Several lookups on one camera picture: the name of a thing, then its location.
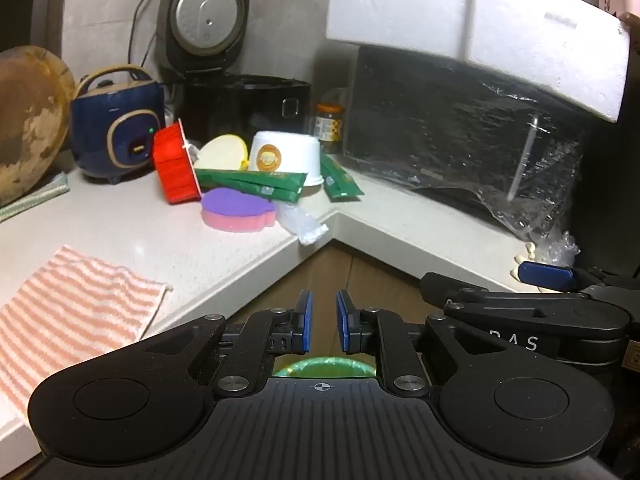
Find garlic cloves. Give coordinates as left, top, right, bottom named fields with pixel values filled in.
left=509, top=242, right=543, bottom=282

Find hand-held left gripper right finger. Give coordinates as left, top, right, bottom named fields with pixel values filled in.
left=336, top=289, right=501, bottom=397

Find yellow round lid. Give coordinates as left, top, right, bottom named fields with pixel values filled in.
left=194, top=134, right=250, bottom=171

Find green striped cloth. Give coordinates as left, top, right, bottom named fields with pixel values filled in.
left=0, top=172, right=69, bottom=223

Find red plastic cup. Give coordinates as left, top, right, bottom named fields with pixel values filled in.
left=152, top=119, right=203, bottom=205

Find clear plastic wrapper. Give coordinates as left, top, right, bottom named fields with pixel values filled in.
left=276, top=202, right=328, bottom=246

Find white paper bowl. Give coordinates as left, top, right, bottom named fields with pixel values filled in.
left=247, top=130, right=323, bottom=187

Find orange striped cloth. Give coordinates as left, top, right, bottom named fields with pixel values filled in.
left=0, top=245, right=173, bottom=418

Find crumpled clear plastic bag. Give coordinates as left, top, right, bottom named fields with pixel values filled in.
left=542, top=230, right=581, bottom=267

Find green packet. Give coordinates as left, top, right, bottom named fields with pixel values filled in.
left=323, top=174, right=352, bottom=204
left=195, top=169, right=307, bottom=190
left=200, top=180, right=304, bottom=205
left=320, top=152, right=365, bottom=198

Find black oven wrapped in plastic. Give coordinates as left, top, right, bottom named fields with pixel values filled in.
left=342, top=42, right=588, bottom=241

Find purple and pink sponge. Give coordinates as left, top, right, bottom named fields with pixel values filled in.
left=200, top=187, right=277, bottom=234

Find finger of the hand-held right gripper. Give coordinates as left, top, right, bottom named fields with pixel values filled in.
left=517, top=261, right=621, bottom=297
left=420, top=272, right=496, bottom=312

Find round wooden cutting board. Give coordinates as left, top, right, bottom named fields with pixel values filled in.
left=0, top=46, right=76, bottom=208

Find white styrofoam block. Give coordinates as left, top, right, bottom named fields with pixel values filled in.
left=326, top=0, right=476, bottom=58
left=457, top=0, right=631, bottom=123

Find blue rice cooker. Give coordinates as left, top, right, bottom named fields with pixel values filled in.
left=69, top=64, right=167, bottom=184

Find black power cable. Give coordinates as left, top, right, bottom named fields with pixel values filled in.
left=127, top=0, right=163, bottom=68

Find glass jar with orange lid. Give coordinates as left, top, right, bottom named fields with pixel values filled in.
left=314, top=103, right=346, bottom=154

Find black rice cooker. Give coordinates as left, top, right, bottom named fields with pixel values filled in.
left=160, top=0, right=312, bottom=148

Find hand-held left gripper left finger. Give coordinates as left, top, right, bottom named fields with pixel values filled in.
left=142, top=290, right=314, bottom=397

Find green trash bin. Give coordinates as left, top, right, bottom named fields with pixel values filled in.
left=274, top=356, right=377, bottom=378

